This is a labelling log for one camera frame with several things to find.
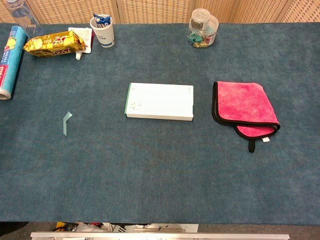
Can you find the small green paper strip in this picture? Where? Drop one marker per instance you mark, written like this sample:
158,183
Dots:
65,125

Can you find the blue rolled tube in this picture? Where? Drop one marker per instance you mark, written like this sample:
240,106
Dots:
10,62

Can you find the wicker folding screen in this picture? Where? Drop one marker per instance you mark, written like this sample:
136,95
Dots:
155,10

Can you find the small clear jar of pins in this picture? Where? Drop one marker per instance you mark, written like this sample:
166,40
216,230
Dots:
200,15

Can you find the white paper cup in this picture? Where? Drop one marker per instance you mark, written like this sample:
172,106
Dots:
106,35

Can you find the blue felt table mat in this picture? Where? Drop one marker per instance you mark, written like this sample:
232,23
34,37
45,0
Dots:
150,162

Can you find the pink cloth black trim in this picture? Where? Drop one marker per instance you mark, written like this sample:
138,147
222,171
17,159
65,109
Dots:
242,102

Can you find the clear jar of binder clips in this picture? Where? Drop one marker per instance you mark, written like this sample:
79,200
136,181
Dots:
202,40

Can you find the white spouted pouch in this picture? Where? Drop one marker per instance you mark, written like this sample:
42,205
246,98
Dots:
83,33

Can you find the white box green edge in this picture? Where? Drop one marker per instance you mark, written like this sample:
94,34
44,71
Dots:
162,100

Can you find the yellow snack bag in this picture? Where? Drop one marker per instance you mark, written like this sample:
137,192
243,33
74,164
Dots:
50,43

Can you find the white plastic bag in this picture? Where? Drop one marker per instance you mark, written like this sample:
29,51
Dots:
87,227

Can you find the blue snack packet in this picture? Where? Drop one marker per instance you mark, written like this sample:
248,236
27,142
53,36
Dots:
101,21

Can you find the aluminium profile rail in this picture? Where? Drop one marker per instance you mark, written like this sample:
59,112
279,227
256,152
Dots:
160,236

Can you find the clear plastic water bottle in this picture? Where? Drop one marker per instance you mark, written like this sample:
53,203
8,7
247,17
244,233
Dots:
22,15

